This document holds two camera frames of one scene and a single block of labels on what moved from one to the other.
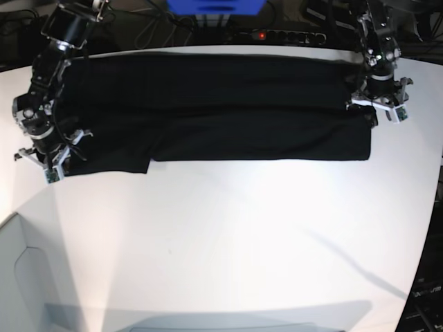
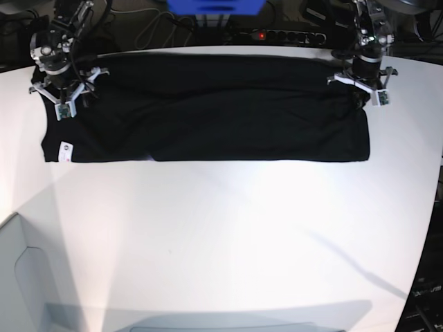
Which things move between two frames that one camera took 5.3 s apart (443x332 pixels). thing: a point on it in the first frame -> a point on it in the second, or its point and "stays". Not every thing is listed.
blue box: (217, 7) stays
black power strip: (288, 36) stays
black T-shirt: (127, 111) stays
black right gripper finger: (374, 117) -> (359, 99)
